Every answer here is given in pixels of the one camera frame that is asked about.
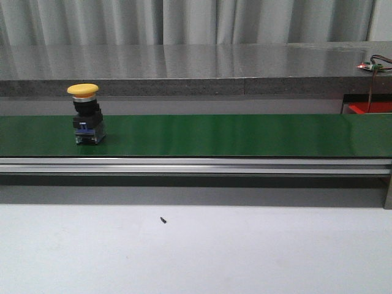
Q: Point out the red plastic bin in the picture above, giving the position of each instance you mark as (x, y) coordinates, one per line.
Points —
(361, 108)

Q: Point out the small green circuit board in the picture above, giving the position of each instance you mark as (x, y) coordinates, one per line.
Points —
(368, 66)

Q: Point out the aluminium conveyor side rail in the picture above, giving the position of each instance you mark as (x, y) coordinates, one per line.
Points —
(273, 166)

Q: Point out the grey stone counter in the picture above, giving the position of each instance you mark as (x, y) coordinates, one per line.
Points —
(330, 68)

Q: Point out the grey conveyor support leg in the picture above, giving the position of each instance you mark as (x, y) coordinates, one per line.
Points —
(388, 196)

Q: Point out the grey curtain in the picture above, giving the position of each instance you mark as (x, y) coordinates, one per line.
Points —
(183, 22)

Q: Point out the green conveyor belt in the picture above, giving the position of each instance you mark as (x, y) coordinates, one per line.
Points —
(317, 135)

